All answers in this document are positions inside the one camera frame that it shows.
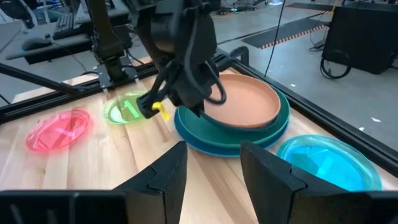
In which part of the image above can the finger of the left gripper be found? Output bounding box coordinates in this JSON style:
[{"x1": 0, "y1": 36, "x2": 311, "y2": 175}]
[{"x1": 136, "y1": 91, "x2": 157, "y2": 120}]

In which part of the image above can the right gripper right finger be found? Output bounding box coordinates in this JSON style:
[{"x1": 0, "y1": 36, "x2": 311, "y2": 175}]
[{"x1": 239, "y1": 140, "x2": 346, "y2": 224}]

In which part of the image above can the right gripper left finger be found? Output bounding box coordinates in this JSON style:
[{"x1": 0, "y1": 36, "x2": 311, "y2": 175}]
[{"x1": 113, "y1": 140, "x2": 189, "y2": 224}]

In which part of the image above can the medium dark teal plate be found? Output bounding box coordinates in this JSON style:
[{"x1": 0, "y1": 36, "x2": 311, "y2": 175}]
[{"x1": 177, "y1": 85, "x2": 290, "y2": 149}]

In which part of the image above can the brown plastic plate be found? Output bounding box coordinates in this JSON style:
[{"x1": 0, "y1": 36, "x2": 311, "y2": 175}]
[{"x1": 200, "y1": 73, "x2": 282, "y2": 129}]

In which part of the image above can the small blue transparent plate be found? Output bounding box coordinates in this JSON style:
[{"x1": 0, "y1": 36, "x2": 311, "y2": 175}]
[{"x1": 276, "y1": 134, "x2": 383, "y2": 192}]

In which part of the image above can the small green transparent plate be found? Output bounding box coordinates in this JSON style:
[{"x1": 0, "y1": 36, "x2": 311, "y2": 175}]
[{"x1": 103, "y1": 90, "x2": 150, "y2": 125}]

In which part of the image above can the large teal plastic plate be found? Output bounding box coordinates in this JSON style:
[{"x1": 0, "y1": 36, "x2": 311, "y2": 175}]
[{"x1": 173, "y1": 86, "x2": 292, "y2": 159}]

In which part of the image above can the black orange-striped floor mat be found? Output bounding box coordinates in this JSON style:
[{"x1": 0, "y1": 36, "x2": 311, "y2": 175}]
[
  {"x1": 241, "y1": 17, "x2": 330, "y2": 50},
  {"x1": 284, "y1": 2, "x2": 335, "y2": 14}
]

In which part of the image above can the small red transparent plate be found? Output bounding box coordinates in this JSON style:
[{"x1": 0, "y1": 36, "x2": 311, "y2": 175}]
[{"x1": 24, "y1": 108, "x2": 93, "y2": 154}]

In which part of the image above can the black desk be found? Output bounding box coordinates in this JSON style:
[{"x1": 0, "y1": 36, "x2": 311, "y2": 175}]
[{"x1": 5, "y1": 12, "x2": 97, "y2": 66}]

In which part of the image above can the black keyboard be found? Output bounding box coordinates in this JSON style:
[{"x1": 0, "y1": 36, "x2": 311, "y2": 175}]
[{"x1": 53, "y1": 12, "x2": 76, "y2": 34}]

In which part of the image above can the black computer mouse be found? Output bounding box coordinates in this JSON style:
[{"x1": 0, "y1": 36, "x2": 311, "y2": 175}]
[{"x1": 21, "y1": 36, "x2": 53, "y2": 52}]

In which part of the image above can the black office chair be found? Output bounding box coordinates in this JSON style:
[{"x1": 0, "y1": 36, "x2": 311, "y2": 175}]
[{"x1": 0, "y1": 0, "x2": 37, "y2": 30}]

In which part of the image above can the black equipment cabinet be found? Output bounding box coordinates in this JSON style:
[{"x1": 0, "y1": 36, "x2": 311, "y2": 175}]
[{"x1": 321, "y1": 3, "x2": 398, "y2": 75}]

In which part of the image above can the black cable with yellow tag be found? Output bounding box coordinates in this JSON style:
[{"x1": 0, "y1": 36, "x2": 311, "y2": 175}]
[{"x1": 146, "y1": 58, "x2": 228, "y2": 121}]

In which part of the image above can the long black floor cable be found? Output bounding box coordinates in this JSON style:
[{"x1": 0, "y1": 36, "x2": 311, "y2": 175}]
[{"x1": 264, "y1": 0, "x2": 287, "y2": 78}]

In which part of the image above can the black aluminium table frame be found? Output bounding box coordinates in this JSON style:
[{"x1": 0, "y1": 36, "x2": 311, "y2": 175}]
[{"x1": 0, "y1": 46, "x2": 398, "y2": 178}]

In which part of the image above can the coiled black cable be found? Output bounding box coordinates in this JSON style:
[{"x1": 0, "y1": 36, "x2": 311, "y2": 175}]
[{"x1": 319, "y1": 49, "x2": 353, "y2": 80}]

